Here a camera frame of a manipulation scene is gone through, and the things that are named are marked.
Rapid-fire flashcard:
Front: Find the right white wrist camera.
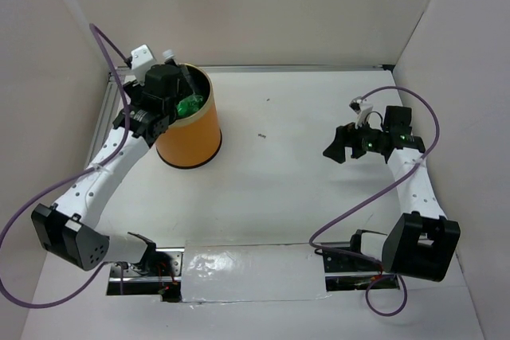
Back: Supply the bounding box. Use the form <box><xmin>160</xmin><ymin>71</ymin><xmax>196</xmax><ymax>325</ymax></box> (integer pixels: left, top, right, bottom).
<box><xmin>349</xmin><ymin>97</ymin><xmax>373</xmax><ymax>128</ymax></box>

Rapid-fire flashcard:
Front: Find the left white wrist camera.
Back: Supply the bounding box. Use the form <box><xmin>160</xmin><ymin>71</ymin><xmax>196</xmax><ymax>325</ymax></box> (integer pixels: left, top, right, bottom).
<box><xmin>130</xmin><ymin>45</ymin><xmax>158</xmax><ymax>84</ymax></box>

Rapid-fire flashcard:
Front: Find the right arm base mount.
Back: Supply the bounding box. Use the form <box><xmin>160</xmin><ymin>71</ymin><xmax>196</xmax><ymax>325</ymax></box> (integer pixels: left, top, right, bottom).
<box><xmin>314</xmin><ymin>248</ymin><xmax>383</xmax><ymax>292</ymax></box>

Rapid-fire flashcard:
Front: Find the clear bottle white cap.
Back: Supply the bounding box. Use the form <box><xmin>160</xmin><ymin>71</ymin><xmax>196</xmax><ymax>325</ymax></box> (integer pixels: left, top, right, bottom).
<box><xmin>163</xmin><ymin>49</ymin><xmax>178</xmax><ymax>66</ymax></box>

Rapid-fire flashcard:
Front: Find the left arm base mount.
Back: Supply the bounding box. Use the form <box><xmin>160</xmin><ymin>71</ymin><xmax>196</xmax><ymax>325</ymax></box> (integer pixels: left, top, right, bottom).
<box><xmin>106</xmin><ymin>233</ymin><xmax>185</xmax><ymax>303</ymax></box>

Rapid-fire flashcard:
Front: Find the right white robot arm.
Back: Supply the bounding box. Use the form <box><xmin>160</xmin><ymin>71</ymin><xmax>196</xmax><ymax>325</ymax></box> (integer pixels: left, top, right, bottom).
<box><xmin>324</xmin><ymin>100</ymin><xmax>461</xmax><ymax>282</ymax></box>

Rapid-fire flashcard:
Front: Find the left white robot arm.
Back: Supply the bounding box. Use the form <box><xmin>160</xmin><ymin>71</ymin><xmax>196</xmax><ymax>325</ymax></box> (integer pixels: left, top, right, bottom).
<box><xmin>31</xmin><ymin>64</ymin><xmax>199</xmax><ymax>276</ymax></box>

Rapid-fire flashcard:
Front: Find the green bottle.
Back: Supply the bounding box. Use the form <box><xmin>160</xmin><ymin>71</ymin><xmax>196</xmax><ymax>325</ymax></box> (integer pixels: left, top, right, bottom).
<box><xmin>176</xmin><ymin>93</ymin><xmax>204</xmax><ymax>119</ymax></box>

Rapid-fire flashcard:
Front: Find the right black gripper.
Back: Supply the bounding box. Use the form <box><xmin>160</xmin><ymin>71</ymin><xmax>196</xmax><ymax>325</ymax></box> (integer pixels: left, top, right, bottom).
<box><xmin>323</xmin><ymin>115</ymin><xmax>387</xmax><ymax>163</ymax></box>

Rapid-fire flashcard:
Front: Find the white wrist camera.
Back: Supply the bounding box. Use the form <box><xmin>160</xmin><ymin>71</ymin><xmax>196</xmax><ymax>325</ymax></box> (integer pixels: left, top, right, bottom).
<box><xmin>130</xmin><ymin>45</ymin><xmax>158</xmax><ymax>84</ymax></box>
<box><xmin>349</xmin><ymin>97</ymin><xmax>373</xmax><ymax>128</ymax></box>

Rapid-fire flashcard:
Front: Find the orange cylindrical bin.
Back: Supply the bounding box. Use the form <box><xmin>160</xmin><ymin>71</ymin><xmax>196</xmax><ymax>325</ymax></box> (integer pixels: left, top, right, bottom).
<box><xmin>155</xmin><ymin>64</ymin><xmax>222</xmax><ymax>169</ymax></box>

